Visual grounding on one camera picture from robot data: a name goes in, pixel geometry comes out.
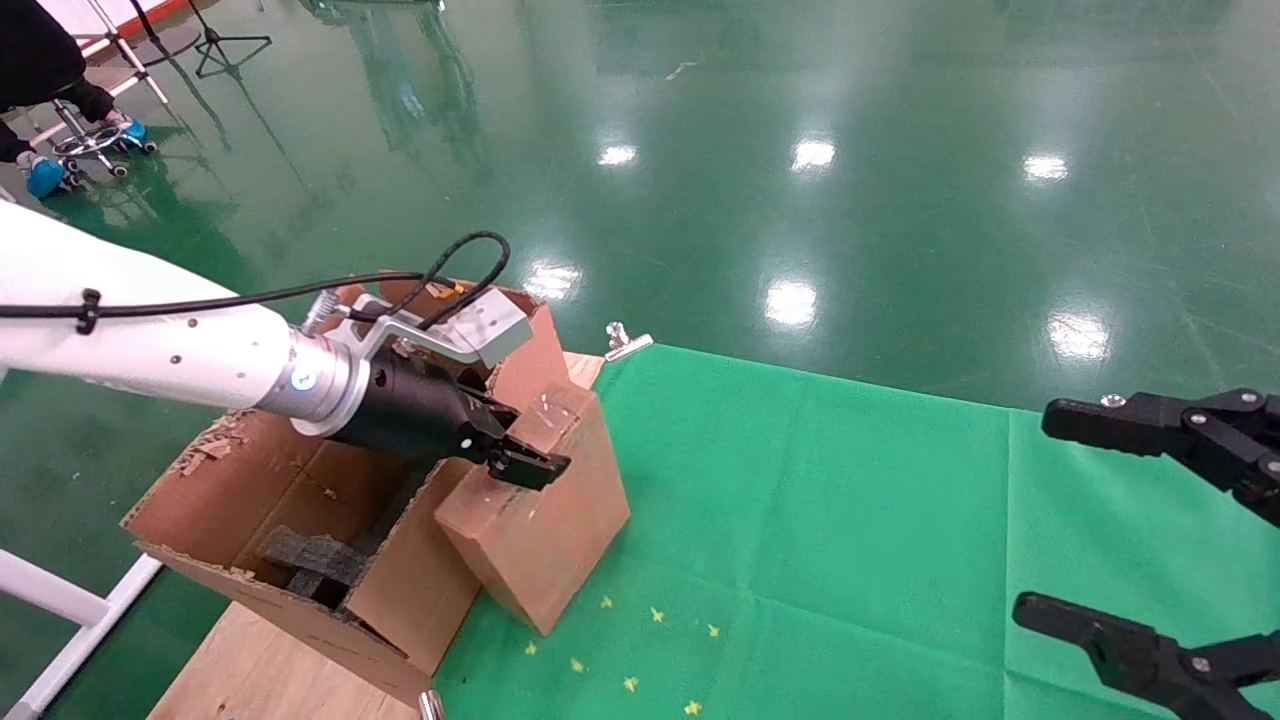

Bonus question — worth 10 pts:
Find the silver camera mount bracket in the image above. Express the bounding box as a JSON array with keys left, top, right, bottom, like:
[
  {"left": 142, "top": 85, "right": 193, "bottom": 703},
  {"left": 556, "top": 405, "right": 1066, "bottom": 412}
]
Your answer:
[{"left": 345, "top": 293, "right": 481, "bottom": 366}]

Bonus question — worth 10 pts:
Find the white metal floor frame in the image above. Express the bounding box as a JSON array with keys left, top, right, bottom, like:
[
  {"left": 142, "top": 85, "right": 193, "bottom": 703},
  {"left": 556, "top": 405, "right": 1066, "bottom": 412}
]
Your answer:
[{"left": 0, "top": 548, "right": 163, "bottom": 720}]

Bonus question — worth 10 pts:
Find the large open cardboard carton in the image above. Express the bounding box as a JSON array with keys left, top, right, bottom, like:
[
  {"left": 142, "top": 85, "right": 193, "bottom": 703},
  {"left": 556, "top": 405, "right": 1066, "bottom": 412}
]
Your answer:
[{"left": 120, "top": 272, "right": 561, "bottom": 707}]

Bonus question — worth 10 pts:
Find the green table cloth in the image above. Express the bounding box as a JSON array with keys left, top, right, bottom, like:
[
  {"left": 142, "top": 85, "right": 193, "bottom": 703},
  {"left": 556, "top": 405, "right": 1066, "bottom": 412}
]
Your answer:
[{"left": 430, "top": 345, "right": 1280, "bottom": 720}]

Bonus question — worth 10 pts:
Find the black tripod stand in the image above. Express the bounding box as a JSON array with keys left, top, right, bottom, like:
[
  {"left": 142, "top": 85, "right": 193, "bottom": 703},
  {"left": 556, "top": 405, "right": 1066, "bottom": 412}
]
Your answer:
[{"left": 188, "top": 0, "right": 273, "bottom": 79}]

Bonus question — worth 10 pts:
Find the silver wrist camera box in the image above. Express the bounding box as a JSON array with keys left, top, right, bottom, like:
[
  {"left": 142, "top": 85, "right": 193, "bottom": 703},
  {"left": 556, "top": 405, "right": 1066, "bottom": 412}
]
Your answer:
[{"left": 440, "top": 285, "right": 534, "bottom": 369}]

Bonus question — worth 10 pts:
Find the white metal desk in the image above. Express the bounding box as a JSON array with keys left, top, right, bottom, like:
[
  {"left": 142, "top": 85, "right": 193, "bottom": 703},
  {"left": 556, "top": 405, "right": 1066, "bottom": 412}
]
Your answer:
[{"left": 60, "top": 0, "right": 171, "bottom": 106}]

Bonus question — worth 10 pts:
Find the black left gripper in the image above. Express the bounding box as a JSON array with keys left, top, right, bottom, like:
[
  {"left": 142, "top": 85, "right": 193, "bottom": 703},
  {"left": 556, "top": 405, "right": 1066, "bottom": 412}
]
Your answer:
[{"left": 330, "top": 350, "right": 572, "bottom": 492}]

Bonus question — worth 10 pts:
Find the black foam block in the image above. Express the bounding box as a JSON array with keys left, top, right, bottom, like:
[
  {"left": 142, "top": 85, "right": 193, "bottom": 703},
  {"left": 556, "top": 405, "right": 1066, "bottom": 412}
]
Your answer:
[{"left": 262, "top": 525, "right": 376, "bottom": 609}]

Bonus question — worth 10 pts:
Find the chrome wheeled stool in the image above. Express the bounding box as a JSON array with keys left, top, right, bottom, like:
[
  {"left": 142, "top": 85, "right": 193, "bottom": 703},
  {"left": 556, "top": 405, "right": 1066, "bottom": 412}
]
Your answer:
[{"left": 50, "top": 98, "right": 159, "bottom": 181}]

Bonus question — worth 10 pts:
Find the black pole stand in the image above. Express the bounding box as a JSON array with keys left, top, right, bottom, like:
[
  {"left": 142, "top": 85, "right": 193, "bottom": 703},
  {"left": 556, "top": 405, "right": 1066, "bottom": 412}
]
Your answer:
[{"left": 128, "top": 0, "right": 203, "bottom": 63}]

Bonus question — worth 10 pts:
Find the seated person in black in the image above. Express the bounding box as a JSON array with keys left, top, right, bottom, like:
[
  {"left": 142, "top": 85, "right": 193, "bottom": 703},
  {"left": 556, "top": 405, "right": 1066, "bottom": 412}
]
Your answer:
[{"left": 0, "top": 0, "right": 151, "bottom": 199}]

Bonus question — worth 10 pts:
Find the small brown cardboard box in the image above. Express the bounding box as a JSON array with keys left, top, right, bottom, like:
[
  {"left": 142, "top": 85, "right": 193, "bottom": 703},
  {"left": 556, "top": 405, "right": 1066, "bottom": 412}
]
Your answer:
[{"left": 434, "top": 383, "right": 632, "bottom": 637}]

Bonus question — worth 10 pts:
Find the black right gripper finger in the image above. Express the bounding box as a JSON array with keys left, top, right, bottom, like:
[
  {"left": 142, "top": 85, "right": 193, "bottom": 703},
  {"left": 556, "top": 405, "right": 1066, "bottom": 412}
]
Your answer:
[
  {"left": 1012, "top": 592, "right": 1280, "bottom": 720},
  {"left": 1042, "top": 388, "right": 1280, "bottom": 526}
]

